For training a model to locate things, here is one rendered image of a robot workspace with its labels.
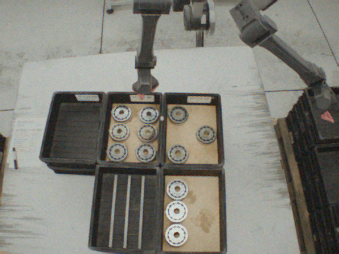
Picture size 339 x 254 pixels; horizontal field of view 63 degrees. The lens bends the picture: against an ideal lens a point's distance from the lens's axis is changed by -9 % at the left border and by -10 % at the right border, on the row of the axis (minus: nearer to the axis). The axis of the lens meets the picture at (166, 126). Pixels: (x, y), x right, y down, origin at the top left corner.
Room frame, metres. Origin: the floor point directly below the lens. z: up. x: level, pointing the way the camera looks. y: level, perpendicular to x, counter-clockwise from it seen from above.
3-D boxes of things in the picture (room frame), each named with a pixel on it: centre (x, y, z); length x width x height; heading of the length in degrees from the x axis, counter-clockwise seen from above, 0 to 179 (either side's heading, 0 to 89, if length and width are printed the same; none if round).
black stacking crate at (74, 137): (0.67, 0.47, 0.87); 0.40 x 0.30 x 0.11; 177
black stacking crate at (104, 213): (0.26, 0.19, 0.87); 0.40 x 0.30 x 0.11; 177
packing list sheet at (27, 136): (0.68, 0.84, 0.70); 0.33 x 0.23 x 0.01; 3
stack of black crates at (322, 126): (0.91, -1.13, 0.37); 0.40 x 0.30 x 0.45; 3
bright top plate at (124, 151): (0.55, 0.24, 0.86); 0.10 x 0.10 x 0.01
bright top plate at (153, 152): (0.55, 0.10, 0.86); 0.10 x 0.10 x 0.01
